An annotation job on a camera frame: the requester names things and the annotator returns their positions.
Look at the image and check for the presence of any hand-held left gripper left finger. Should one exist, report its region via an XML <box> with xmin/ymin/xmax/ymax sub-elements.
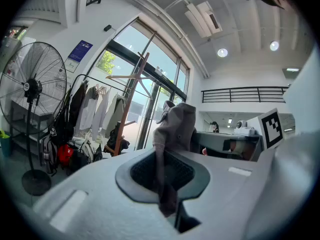
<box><xmin>32</xmin><ymin>147</ymin><xmax>192</xmax><ymax>240</ymax></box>

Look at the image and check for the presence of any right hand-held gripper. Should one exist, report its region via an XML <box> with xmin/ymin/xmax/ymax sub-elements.
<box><xmin>194</xmin><ymin>108</ymin><xmax>285</xmax><ymax>163</ymax></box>

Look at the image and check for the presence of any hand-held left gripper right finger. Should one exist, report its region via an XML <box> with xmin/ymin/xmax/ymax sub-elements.
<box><xmin>163</xmin><ymin>132</ymin><xmax>320</xmax><ymax>240</ymax></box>

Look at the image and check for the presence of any grey-brown cap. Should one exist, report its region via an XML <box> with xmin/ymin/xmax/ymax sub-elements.
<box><xmin>152</xmin><ymin>100</ymin><xmax>199</xmax><ymax>219</ymax></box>

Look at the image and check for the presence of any wooden coat rack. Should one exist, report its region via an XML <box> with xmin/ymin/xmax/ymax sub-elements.
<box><xmin>103</xmin><ymin>51</ymin><xmax>154</xmax><ymax>158</ymax></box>

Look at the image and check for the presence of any dark hanging coat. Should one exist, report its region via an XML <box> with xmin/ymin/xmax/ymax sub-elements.
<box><xmin>67</xmin><ymin>81</ymin><xmax>89</xmax><ymax>129</ymax></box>

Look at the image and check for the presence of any black balcony railing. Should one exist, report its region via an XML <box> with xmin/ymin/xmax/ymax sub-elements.
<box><xmin>200</xmin><ymin>85</ymin><xmax>290</xmax><ymax>104</ymax></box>

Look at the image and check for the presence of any white backpack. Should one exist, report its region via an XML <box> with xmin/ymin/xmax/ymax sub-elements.
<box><xmin>78</xmin><ymin>139</ymin><xmax>96</xmax><ymax>164</ymax></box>

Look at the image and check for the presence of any red bag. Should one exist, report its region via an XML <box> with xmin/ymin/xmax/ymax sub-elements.
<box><xmin>57</xmin><ymin>143</ymin><xmax>75</xmax><ymax>168</ymax></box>

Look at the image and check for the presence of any black bag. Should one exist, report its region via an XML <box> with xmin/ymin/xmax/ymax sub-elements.
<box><xmin>103</xmin><ymin>122</ymin><xmax>131</xmax><ymax>156</ymax></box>

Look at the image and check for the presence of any grey backpack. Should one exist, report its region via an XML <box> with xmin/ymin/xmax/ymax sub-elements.
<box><xmin>39</xmin><ymin>134</ymin><xmax>59</xmax><ymax>175</ymax></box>

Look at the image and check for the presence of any light grey hanging shirt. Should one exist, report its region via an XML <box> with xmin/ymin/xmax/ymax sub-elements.
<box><xmin>91</xmin><ymin>88</ymin><xmax>111</xmax><ymax>141</ymax></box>

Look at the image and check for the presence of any white hanging shirt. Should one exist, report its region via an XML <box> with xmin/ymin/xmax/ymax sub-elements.
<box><xmin>74</xmin><ymin>85</ymin><xmax>100</xmax><ymax>131</ymax></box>

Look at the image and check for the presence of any beige hanging jacket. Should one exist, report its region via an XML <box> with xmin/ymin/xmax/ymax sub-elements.
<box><xmin>102</xmin><ymin>93</ymin><xmax>126</xmax><ymax>138</ymax></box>

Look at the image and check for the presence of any metal shelf table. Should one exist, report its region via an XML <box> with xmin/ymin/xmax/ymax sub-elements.
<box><xmin>9</xmin><ymin>99</ymin><xmax>55</xmax><ymax>157</ymax></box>

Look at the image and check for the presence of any green bin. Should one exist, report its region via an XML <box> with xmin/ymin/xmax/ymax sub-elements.
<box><xmin>0</xmin><ymin>129</ymin><xmax>12</xmax><ymax>158</ymax></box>

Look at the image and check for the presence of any glass entrance door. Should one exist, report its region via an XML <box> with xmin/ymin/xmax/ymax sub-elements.
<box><xmin>86</xmin><ymin>17</ymin><xmax>191</xmax><ymax>151</ymax></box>

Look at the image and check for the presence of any white ceiling air conditioner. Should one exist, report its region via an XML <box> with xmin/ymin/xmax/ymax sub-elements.
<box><xmin>184</xmin><ymin>0</ymin><xmax>223</xmax><ymax>39</ymax></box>

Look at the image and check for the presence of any white dome camera device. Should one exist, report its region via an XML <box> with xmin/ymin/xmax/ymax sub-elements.
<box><xmin>233</xmin><ymin>119</ymin><xmax>256</xmax><ymax>135</ymax></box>

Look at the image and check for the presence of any black clothes rail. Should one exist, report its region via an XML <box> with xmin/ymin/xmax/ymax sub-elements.
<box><xmin>65</xmin><ymin>73</ymin><xmax>131</xmax><ymax>115</ymax></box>

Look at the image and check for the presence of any black standing pedestal fan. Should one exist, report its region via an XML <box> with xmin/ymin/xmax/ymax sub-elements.
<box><xmin>0</xmin><ymin>41</ymin><xmax>68</xmax><ymax>197</ymax></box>

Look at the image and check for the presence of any white wall sign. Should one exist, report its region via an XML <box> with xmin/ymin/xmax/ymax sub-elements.
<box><xmin>63</xmin><ymin>57</ymin><xmax>80</xmax><ymax>74</ymax></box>

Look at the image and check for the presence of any blue wall poster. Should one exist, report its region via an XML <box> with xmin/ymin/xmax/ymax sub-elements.
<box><xmin>67</xmin><ymin>39</ymin><xmax>94</xmax><ymax>63</ymax></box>

